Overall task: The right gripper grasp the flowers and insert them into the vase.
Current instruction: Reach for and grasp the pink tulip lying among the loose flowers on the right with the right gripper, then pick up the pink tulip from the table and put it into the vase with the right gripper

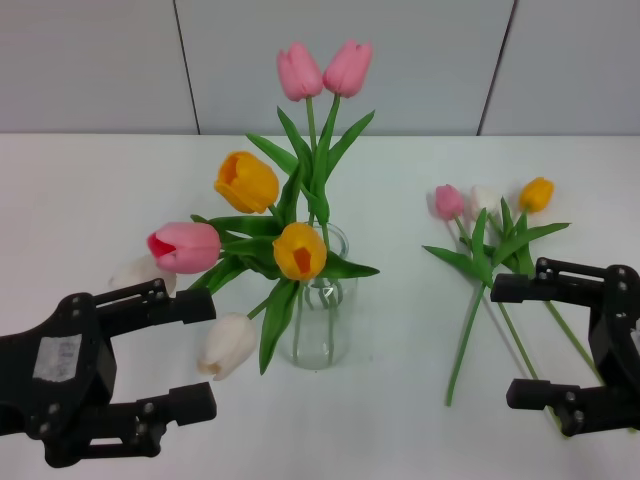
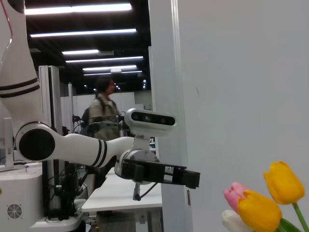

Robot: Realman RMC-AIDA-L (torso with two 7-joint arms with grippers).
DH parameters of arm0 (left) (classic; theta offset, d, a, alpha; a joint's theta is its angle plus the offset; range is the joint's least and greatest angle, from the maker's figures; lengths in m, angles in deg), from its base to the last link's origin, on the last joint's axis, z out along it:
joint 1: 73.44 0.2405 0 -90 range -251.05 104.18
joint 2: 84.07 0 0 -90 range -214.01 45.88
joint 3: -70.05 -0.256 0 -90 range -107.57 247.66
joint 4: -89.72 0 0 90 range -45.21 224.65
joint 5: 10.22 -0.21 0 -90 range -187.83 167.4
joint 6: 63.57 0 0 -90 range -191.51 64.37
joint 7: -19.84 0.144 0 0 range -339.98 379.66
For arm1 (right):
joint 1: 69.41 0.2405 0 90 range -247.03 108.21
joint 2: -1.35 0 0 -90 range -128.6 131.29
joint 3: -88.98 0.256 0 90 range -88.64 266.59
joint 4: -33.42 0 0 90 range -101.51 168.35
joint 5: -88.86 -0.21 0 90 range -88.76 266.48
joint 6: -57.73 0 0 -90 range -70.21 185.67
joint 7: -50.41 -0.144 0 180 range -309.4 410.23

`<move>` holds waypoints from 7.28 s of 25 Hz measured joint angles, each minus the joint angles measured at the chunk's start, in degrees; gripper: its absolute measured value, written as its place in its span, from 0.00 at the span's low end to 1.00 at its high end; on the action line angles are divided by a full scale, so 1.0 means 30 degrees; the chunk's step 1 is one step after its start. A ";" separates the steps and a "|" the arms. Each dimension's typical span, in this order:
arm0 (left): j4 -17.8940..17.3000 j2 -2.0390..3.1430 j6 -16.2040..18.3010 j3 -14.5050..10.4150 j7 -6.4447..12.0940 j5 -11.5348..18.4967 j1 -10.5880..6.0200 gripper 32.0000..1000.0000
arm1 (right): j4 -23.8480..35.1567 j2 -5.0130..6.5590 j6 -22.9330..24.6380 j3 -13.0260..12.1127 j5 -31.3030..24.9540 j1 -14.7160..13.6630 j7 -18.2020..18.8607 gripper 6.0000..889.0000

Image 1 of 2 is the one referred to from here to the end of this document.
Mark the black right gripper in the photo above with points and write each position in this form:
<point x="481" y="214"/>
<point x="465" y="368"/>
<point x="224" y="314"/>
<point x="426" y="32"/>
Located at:
<point x="617" y="360"/>

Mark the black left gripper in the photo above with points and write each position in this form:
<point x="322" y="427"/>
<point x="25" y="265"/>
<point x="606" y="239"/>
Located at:
<point x="75" y="400"/>

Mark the small pink tulip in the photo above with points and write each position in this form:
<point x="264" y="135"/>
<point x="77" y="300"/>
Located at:
<point x="448" y="201"/>

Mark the clear glass vase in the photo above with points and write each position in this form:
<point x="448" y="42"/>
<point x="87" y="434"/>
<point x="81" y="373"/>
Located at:
<point x="320" y="345"/>

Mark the pink tulip with red inside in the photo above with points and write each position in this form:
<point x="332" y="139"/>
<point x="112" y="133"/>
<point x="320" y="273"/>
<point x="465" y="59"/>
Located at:
<point x="187" y="247"/>

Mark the small white tulip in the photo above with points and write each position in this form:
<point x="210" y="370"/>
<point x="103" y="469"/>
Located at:
<point x="484" y="200"/>

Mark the orange tulip with open centre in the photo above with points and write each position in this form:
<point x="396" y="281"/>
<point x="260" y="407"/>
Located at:
<point x="300" y="250"/>

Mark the large orange tulip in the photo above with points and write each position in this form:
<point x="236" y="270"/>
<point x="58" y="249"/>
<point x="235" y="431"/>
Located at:
<point x="247" y="182"/>

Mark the tall pink tulip, closed bud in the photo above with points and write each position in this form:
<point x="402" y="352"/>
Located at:
<point x="299" y="72"/>

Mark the tall pink tulip, pointed petals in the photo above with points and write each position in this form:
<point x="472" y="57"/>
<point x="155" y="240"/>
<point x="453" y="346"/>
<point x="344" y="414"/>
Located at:
<point x="347" y="67"/>

